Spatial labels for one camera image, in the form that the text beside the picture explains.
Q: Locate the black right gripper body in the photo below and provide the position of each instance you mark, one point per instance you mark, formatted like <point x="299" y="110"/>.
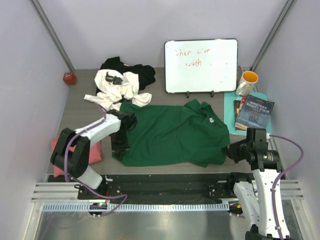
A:
<point x="237" y="150"/>

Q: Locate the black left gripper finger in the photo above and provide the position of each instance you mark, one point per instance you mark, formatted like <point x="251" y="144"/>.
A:
<point x="122" y="153"/>
<point x="117" y="155"/>

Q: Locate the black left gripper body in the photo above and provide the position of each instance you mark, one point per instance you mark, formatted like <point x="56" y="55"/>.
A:
<point x="119" y="140"/>

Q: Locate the Nineteen Eighty-Four book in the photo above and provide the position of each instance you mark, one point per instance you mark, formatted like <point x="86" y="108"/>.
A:
<point x="254" y="113"/>

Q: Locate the white t-shirt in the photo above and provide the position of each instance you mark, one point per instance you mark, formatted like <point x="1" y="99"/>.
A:
<point x="113" y="87"/>

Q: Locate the green t-shirt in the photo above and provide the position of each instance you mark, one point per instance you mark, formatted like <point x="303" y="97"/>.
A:
<point x="169" y="134"/>

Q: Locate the white mug orange inside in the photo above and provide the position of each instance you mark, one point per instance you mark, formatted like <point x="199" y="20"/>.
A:
<point x="246" y="83"/>

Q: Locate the white dry-erase board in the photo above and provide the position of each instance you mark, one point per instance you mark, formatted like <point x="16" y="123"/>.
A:
<point x="201" y="66"/>

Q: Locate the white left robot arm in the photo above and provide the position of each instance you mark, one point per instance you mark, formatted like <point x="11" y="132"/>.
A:
<point x="72" y="150"/>

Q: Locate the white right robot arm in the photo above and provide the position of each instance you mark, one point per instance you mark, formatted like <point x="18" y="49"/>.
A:
<point x="260" y="198"/>

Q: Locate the folded pink t-shirt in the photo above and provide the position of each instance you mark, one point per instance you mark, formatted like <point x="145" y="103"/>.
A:
<point x="94" y="156"/>

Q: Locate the teal plastic mat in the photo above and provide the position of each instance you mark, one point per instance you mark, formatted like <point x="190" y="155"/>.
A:
<point x="229" y="112"/>

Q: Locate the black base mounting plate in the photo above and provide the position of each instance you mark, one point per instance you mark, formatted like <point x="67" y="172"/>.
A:
<point x="171" y="189"/>

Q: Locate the black t-shirt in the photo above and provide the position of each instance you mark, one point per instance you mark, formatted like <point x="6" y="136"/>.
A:
<point x="146" y="73"/>

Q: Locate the small red cube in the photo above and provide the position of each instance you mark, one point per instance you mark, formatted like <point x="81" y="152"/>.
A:
<point x="70" y="78"/>

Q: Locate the aluminium frame rail front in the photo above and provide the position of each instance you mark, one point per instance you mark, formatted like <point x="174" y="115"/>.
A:
<point x="68" y="191"/>

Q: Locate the white slotted cable duct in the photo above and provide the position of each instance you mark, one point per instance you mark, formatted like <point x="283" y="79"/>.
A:
<point x="103" y="207"/>

